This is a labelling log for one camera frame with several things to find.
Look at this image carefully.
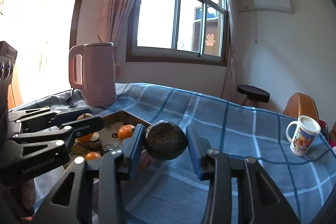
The dark brown round fruit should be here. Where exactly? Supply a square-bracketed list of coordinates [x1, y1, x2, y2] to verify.
[100, 144, 119, 156]

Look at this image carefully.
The dark wrinkled fruit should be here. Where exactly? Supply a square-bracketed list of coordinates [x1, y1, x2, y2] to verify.
[143, 120, 188, 160]

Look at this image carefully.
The brown cut log piece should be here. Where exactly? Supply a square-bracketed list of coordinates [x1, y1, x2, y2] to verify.
[86, 132, 102, 151]

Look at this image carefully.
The orange tangerine left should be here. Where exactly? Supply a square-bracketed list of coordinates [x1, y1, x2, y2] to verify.
[78, 133, 94, 142]

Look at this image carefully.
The orange tangerine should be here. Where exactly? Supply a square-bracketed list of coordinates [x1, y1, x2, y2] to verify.
[78, 133, 94, 142]
[84, 151, 102, 161]
[117, 124, 135, 142]

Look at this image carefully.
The brown kiwi fruit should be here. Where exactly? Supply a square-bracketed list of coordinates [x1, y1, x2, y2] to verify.
[71, 140, 90, 155]

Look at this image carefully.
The tan cut log piece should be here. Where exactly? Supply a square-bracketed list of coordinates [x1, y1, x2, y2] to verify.
[76, 113, 93, 121]

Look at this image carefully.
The orange tangerine front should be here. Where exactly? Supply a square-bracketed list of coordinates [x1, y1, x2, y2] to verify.
[84, 151, 102, 161]

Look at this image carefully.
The orange tangerine middle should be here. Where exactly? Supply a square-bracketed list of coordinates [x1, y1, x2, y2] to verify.
[117, 124, 135, 142]

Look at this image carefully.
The pink electric kettle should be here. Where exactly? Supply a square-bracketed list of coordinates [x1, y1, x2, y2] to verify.
[68, 42, 116, 107]

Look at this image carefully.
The purple passion fruit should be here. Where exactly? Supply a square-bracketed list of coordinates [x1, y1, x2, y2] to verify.
[138, 150, 155, 172]

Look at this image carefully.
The blue plaid tablecloth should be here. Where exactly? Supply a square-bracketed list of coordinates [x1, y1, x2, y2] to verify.
[13, 84, 335, 223]

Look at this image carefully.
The white cartoon printed mug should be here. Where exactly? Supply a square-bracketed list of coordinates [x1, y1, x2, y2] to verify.
[285, 115, 321, 157]

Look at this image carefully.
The pink floral cloth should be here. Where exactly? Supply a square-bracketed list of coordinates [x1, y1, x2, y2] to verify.
[318, 120, 330, 143]

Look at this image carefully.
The orange wooden chair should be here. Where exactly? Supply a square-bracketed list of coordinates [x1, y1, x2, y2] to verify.
[283, 93, 319, 121]

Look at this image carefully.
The dark round stool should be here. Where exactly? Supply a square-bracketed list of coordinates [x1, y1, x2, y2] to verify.
[236, 85, 270, 108]

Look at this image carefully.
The white air conditioner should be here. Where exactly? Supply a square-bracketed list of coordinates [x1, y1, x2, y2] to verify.
[253, 0, 291, 13]

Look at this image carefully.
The black kettle power cable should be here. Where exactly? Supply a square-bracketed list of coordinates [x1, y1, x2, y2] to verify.
[65, 87, 77, 107]

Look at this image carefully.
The window with brown frame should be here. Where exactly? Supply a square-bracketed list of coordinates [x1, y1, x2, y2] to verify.
[126, 0, 229, 66]

